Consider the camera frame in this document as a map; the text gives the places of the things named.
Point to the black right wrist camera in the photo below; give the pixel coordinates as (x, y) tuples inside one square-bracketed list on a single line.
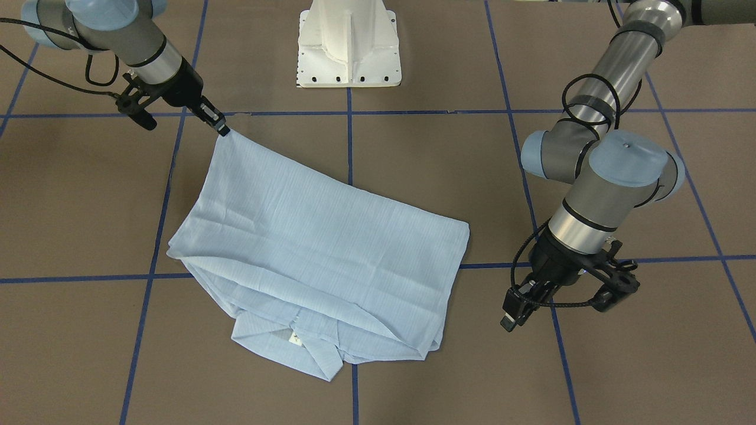
[(136, 97)]

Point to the light blue button-up shirt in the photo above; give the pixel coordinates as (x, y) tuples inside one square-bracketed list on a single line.
[(314, 272)]

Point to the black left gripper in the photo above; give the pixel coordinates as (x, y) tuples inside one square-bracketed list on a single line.
[(548, 258)]

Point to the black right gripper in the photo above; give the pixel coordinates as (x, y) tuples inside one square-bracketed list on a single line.
[(188, 86)]

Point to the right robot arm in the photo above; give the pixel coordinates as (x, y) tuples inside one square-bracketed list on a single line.
[(157, 70)]

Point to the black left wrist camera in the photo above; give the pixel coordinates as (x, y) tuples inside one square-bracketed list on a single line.
[(617, 277)]

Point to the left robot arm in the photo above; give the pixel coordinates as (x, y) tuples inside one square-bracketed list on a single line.
[(611, 172)]

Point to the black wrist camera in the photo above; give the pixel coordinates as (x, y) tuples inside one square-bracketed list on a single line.
[(136, 97), (617, 277)]

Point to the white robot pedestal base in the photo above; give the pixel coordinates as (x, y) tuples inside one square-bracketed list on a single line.
[(348, 44)]

